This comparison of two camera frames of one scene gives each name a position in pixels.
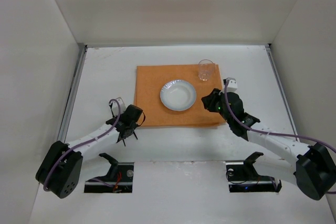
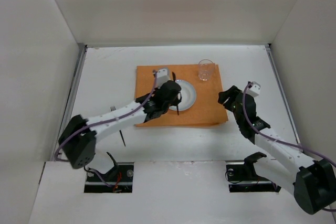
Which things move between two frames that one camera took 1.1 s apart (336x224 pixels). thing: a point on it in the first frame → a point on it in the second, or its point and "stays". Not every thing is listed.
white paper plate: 177,95 stays
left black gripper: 125,132 → 176,94
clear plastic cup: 206,68 stays
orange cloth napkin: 150,79 stays
